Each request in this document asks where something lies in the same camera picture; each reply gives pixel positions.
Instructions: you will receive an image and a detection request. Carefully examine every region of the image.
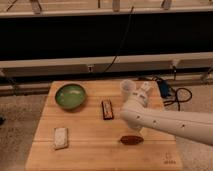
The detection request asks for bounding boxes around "white squeeze bottle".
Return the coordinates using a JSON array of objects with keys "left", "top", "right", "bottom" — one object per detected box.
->
[{"left": 139, "top": 81, "right": 152, "bottom": 96}]

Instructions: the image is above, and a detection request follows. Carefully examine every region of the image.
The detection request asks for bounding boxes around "green ceramic bowl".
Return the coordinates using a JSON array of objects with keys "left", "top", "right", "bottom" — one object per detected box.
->
[{"left": 55, "top": 83, "right": 87, "bottom": 110}]

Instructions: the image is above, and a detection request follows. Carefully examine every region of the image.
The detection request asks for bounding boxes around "blue power adapter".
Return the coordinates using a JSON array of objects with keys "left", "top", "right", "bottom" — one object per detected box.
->
[{"left": 157, "top": 81, "right": 170, "bottom": 98}]

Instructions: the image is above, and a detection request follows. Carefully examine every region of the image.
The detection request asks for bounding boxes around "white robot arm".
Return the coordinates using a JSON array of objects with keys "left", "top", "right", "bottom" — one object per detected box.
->
[{"left": 120, "top": 92, "right": 213, "bottom": 146}]

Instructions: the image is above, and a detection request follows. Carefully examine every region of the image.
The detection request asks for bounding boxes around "brown chocolate bar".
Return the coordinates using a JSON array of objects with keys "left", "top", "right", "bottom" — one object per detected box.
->
[{"left": 101, "top": 100, "right": 114, "bottom": 120}]

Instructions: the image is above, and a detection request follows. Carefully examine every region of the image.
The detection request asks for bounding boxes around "black hanging cable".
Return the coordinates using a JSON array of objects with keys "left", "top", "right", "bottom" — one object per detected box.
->
[{"left": 101, "top": 5, "right": 136, "bottom": 74}]

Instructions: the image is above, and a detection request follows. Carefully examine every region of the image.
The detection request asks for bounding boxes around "clear plastic cup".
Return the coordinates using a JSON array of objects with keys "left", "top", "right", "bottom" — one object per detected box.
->
[{"left": 120, "top": 79, "right": 136, "bottom": 101}]

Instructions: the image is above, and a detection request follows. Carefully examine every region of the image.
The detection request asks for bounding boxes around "black floor cable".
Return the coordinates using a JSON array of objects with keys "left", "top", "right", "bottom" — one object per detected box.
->
[{"left": 163, "top": 87, "right": 193, "bottom": 112}]

